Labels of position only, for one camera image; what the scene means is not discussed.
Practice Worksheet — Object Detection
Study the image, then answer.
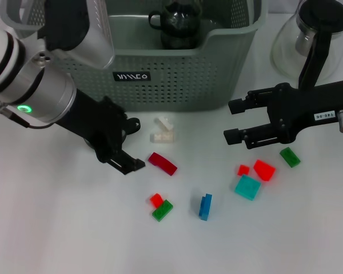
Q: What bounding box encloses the left arm cable with plug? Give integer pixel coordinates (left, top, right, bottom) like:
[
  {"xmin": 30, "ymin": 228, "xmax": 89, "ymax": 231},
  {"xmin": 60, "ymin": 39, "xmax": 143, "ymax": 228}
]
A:
[{"xmin": 0, "ymin": 101, "xmax": 57, "ymax": 129}]

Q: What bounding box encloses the dark red curved block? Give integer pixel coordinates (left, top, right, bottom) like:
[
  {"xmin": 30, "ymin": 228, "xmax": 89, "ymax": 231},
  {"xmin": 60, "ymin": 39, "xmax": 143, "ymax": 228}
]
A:
[{"xmin": 147, "ymin": 152, "xmax": 178, "ymax": 177}]

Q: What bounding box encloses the red slope toy block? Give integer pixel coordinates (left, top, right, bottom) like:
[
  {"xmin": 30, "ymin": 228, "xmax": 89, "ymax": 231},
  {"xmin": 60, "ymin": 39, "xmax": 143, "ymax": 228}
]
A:
[{"xmin": 253, "ymin": 159, "xmax": 277, "ymax": 182}]

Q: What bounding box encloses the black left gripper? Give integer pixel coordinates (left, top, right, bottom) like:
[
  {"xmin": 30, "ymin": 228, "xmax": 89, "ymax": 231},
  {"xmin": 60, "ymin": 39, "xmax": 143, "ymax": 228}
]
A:
[{"xmin": 56, "ymin": 88, "xmax": 146, "ymax": 176}]

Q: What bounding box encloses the white toy block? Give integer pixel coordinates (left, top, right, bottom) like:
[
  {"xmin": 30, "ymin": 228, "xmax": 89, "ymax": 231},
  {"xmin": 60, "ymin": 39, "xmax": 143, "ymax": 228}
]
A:
[{"xmin": 149, "ymin": 116, "xmax": 175, "ymax": 143}]

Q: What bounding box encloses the glass carafe black handle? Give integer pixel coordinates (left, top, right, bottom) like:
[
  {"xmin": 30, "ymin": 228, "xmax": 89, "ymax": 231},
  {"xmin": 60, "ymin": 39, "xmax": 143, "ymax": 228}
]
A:
[{"xmin": 270, "ymin": 0, "xmax": 343, "ymax": 89}]

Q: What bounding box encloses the teal square toy block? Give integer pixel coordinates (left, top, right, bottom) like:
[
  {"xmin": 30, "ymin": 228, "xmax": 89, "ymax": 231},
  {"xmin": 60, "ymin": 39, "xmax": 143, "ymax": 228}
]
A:
[{"xmin": 234, "ymin": 174, "xmax": 262, "ymax": 202}]

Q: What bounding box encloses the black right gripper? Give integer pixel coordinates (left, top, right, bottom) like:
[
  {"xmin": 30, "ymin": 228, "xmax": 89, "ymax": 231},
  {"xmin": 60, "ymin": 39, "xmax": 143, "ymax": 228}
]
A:
[{"xmin": 223, "ymin": 78, "xmax": 343, "ymax": 151}]

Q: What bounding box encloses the green rectangular toy block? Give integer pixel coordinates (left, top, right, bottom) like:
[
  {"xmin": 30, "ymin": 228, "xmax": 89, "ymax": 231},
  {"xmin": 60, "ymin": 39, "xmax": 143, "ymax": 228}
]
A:
[
  {"xmin": 279, "ymin": 147, "xmax": 301, "ymax": 168},
  {"xmin": 151, "ymin": 199, "xmax": 174, "ymax": 223}
]

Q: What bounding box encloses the blue toy block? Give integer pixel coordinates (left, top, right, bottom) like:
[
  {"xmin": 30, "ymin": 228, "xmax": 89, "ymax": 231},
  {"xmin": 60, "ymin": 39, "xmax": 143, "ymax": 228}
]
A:
[{"xmin": 198, "ymin": 193, "xmax": 213, "ymax": 221}]

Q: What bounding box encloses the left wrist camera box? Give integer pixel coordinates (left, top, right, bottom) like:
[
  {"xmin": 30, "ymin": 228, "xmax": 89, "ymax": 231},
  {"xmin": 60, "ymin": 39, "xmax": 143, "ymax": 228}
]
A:
[{"xmin": 37, "ymin": 0, "xmax": 115, "ymax": 69}]

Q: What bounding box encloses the grey-green perforated storage bin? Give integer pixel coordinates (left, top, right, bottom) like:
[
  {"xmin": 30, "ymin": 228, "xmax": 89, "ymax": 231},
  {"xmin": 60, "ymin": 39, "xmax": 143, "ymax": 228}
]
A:
[{"xmin": 0, "ymin": 0, "xmax": 269, "ymax": 112}]

